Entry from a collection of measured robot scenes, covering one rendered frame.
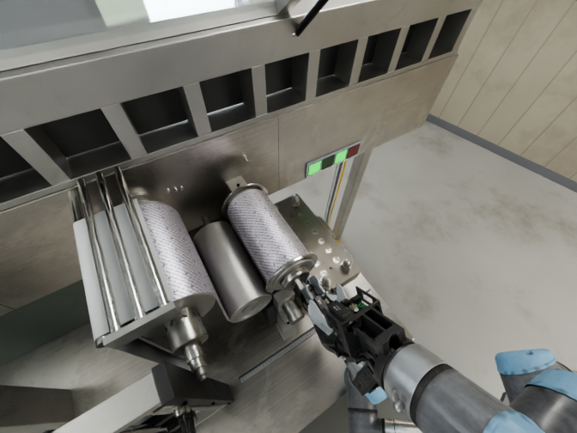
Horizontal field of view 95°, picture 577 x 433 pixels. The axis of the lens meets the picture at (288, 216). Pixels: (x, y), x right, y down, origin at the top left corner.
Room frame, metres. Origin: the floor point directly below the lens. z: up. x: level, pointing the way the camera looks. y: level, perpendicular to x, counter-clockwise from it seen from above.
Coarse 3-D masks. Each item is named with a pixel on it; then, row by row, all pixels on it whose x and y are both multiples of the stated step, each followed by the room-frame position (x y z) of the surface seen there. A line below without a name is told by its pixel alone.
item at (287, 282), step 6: (294, 270) 0.25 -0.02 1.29; (300, 270) 0.26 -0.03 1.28; (306, 270) 0.26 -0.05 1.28; (288, 276) 0.24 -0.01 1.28; (294, 276) 0.24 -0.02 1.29; (300, 276) 0.24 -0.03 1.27; (306, 276) 0.26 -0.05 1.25; (282, 282) 0.23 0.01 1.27; (288, 282) 0.23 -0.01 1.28; (294, 282) 0.24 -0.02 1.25; (288, 288) 0.23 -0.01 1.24; (294, 288) 0.24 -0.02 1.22
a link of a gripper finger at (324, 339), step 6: (318, 330) 0.11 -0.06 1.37; (318, 336) 0.10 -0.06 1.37; (324, 336) 0.09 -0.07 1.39; (330, 336) 0.09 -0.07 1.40; (324, 342) 0.08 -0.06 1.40; (330, 342) 0.08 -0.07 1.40; (336, 342) 0.08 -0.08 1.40; (330, 348) 0.07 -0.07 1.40; (336, 348) 0.07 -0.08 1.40; (336, 354) 0.06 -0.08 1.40; (342, 354) 0.07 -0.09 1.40
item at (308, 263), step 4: (240, 192) 0.47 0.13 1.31; (236, 196) 0.46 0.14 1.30; (232, 200) 0.45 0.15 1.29; (304, 260) 0.27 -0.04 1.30; (308, 260) 0.28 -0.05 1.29; (296, 264) 0.26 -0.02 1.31; (300, 264) 0.26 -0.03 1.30; (304, 264) 0.27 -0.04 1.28; (308, 264) 0.28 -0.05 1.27; (312, 264) 0.28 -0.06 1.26; (288, 268) 0.25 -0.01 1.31; (292, 268) 0.25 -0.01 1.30; (308, 268) 0.28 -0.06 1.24; (284, 272) 0.24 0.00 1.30; (280, 276) 0.24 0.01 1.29; (284, 276) 0.24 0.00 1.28; (276, 280) 0.23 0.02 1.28; (280, 280) 0.23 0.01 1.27; (276, 284) 0.23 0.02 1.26; (280, 284) 0.24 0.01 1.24; (276, 288) 0.23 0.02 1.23; (280, 288) 0.23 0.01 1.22
